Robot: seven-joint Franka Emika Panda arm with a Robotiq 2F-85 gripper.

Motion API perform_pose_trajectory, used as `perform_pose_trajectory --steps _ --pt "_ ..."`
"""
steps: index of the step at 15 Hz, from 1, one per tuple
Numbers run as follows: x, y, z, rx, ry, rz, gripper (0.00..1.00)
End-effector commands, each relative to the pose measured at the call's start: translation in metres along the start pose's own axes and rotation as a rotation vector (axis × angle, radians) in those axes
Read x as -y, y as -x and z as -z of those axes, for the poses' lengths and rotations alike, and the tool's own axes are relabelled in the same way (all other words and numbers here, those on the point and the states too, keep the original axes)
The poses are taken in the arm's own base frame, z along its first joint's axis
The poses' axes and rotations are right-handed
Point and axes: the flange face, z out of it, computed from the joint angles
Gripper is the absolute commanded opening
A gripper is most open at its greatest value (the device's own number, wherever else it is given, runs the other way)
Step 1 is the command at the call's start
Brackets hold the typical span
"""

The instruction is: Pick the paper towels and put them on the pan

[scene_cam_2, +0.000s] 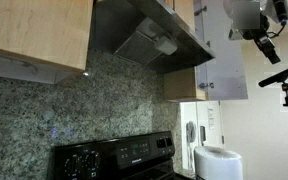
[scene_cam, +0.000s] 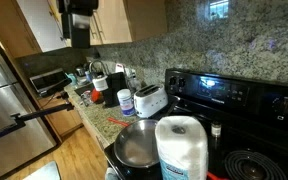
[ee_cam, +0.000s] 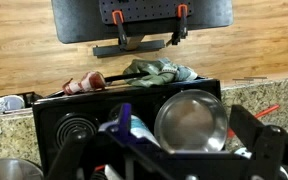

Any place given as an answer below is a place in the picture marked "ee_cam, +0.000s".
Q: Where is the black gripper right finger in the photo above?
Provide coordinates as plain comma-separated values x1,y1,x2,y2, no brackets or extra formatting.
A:
230,105,285,180

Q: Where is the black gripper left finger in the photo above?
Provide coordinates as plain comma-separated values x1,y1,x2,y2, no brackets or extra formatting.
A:
46,130,98,180

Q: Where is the paper towel roll teal packaging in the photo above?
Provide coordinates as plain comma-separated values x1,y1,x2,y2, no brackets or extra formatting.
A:
109,103,159,146

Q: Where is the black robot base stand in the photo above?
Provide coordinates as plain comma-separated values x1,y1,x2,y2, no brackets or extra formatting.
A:
51,0,233,58

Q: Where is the stainless steel pan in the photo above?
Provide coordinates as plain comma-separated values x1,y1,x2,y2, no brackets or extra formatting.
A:
154,89,228,153

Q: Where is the red spatula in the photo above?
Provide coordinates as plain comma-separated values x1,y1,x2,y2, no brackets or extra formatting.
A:
227,104,280,138

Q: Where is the steel pot lid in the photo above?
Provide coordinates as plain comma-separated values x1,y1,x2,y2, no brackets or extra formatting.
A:
0,158,44,180

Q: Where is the white sneaker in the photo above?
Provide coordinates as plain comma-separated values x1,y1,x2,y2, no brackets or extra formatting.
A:
0,95,25,113

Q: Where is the green crumpled cloth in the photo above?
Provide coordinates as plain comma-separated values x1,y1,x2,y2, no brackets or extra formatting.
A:
123,57,198,87

